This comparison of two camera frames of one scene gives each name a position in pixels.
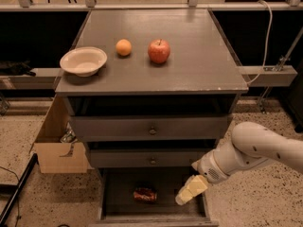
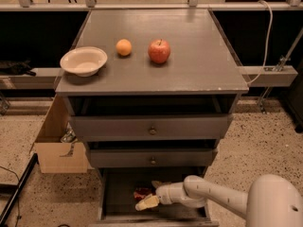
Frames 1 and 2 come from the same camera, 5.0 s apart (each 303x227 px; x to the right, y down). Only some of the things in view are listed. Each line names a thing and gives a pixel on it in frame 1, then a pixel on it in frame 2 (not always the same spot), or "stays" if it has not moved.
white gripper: [208, 166] -> [165, 194]
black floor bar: [16, 193] stays
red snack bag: [145, 195] stays
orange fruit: [123, 46] stays
